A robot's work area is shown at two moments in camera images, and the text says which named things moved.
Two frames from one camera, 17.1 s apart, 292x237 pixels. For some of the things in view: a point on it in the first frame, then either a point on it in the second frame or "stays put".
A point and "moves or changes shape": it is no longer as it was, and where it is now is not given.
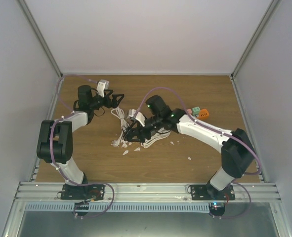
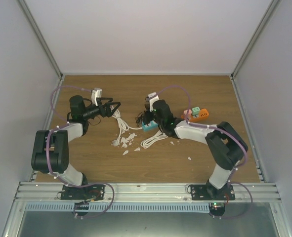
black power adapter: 133,130 moves or changes shape
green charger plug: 196,110 stays put
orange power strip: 203,114 stays put
